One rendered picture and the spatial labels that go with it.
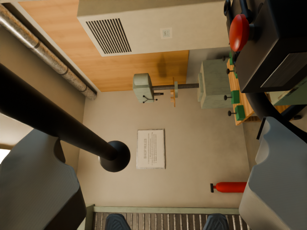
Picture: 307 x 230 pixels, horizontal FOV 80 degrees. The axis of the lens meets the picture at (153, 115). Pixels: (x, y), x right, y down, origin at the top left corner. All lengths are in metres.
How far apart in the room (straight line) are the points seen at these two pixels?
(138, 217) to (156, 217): 0.27
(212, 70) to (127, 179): 2.02
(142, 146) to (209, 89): 1.45
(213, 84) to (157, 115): 1.23
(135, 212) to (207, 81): 2.09
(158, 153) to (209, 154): 0.78
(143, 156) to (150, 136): 0.34
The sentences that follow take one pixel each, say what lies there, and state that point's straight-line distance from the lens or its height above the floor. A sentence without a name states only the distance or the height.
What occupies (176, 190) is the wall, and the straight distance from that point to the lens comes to 3.02.
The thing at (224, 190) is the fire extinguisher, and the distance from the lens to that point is 2.93.
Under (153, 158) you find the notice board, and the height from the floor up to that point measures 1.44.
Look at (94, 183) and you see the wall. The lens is 3.28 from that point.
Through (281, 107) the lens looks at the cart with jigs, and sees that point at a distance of 1.89.
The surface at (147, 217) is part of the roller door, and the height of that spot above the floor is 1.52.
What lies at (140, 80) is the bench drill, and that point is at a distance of 2.22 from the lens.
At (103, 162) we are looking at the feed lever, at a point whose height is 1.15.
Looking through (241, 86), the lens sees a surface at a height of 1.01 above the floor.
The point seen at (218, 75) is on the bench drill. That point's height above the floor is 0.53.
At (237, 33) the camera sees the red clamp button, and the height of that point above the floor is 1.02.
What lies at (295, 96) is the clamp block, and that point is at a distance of 0.25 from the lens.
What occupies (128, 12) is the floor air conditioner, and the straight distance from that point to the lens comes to 1.60.
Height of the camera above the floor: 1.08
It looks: 6 degrees up
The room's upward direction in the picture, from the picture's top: 92 degrees counter-clockwise
